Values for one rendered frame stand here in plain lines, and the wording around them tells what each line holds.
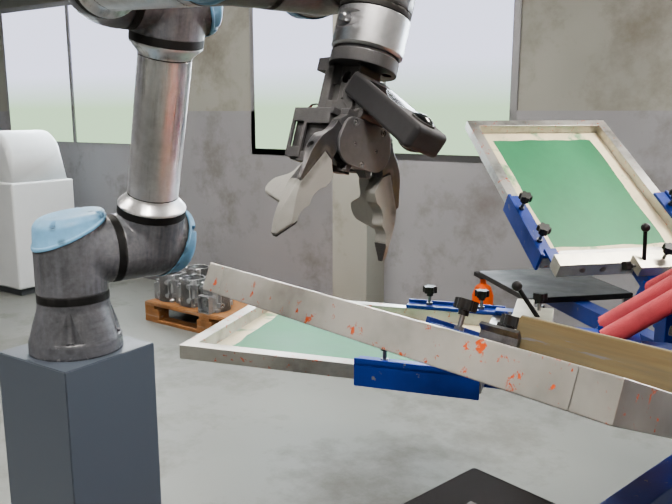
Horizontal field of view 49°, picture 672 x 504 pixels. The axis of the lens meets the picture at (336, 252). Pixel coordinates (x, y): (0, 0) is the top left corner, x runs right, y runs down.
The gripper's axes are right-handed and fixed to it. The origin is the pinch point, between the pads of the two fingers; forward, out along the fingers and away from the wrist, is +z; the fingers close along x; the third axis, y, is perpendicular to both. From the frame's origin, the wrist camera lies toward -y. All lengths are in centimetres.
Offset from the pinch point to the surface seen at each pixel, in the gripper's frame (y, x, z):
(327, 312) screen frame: 4.6, -5.0, 6.6
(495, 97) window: 248, -342, -128
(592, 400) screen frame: -26.9, -4.9, 7.0
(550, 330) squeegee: 12, -65, 5
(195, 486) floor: 204, -139, 110
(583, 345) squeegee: 6, -65, 6
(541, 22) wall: 221, -337, -175
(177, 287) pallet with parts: 428, -247, 49
